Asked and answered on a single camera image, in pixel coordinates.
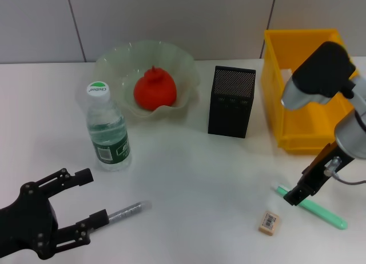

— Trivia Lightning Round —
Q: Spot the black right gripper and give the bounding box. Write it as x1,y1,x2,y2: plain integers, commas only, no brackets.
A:
283,140,356,207

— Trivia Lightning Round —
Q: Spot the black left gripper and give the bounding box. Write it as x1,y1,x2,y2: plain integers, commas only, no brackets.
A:
0,167,110,261

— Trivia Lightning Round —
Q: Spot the mint green pen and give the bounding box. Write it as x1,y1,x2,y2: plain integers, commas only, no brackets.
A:
274,184,349,231

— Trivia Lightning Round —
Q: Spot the beige barcode eraser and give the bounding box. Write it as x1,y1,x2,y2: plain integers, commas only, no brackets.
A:
258,210,283,235

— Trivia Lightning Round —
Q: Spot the grey glitter pen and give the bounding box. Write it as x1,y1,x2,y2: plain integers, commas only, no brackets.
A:
107,200,152,224

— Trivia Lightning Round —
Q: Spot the clear green-label water bottle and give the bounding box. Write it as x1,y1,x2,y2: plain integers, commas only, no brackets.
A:
85,80,133,173

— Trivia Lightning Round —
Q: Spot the orange fruit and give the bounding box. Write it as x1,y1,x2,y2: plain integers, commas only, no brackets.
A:
133,65,177,111

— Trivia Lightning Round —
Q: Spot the black mesh pen holder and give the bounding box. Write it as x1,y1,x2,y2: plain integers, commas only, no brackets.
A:
208,65,257,139

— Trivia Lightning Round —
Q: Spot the pale green glass fruit bowl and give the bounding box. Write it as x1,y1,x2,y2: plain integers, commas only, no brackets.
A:
94,39,201,122

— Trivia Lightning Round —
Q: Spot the yellow plastic bin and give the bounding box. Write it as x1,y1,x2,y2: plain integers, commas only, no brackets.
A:
262,29,360,155

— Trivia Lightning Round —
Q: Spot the right wrist cable with plug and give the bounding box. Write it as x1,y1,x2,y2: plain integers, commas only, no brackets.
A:
324,156,366,187

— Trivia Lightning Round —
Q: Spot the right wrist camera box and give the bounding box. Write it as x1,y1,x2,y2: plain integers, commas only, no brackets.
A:
280,41,358,111

